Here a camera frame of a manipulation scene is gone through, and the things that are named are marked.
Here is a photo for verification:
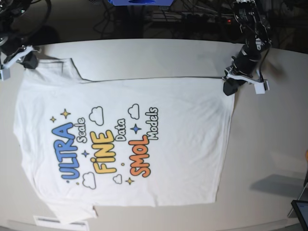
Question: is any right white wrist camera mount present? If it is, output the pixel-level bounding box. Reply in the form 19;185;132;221
0;45;41;81

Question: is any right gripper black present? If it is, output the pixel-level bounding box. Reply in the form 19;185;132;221
17;51;38;69

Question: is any white paper label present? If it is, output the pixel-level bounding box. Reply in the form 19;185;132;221
33;215;90;231

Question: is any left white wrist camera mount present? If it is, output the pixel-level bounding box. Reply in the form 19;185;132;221
224;58;270;94

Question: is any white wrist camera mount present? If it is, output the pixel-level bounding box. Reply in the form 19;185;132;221
224;58;270;94
0;45;41;81

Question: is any power strip with red light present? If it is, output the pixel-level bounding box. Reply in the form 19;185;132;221
148;12;235;25

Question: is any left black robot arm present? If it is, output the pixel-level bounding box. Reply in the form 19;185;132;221
223;0;271;96

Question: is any white printed T-shirt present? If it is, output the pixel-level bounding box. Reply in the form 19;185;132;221
13;59;234;224

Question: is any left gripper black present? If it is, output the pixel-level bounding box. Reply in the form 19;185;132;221
223;77;246;96

